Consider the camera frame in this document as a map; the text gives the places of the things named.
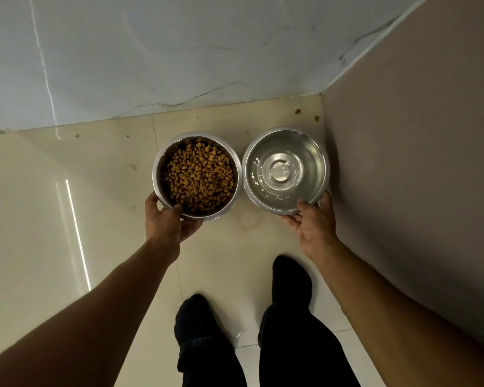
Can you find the person's right black sock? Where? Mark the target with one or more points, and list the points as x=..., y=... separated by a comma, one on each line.
x=292, y=282

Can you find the person's left forearm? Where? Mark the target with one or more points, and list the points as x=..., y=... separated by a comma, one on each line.
x=80, y=318

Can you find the beige base cabinet panel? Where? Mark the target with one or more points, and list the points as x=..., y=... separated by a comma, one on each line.
x=419, y=157

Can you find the person's right trouser leg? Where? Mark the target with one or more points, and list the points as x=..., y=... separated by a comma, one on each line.
x=302, y=350

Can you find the person's left hand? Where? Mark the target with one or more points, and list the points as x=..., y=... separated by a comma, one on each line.
x=165, y=229

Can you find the plain steel bowl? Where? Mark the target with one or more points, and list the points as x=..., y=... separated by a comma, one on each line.
x=310, y=149

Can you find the person's left black sock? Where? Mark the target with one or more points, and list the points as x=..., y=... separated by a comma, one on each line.
x=195, y=318

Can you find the person's black sock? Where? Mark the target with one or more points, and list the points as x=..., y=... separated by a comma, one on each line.
x=292, y=282
x=195, y=318

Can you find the person's trouser leg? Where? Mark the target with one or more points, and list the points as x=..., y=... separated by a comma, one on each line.
x=302, y=350
x=209, y=362

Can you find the person's left trouser leg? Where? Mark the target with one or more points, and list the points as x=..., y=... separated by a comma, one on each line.
x=209, y=362

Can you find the person's right hand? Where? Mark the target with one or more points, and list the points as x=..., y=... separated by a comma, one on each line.
x=314, y=233

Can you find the person's right forearm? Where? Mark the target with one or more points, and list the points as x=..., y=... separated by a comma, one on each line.
x=403, y=318

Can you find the steel bowl with yellow residue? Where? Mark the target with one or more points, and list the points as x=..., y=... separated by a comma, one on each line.
x=161, y=169

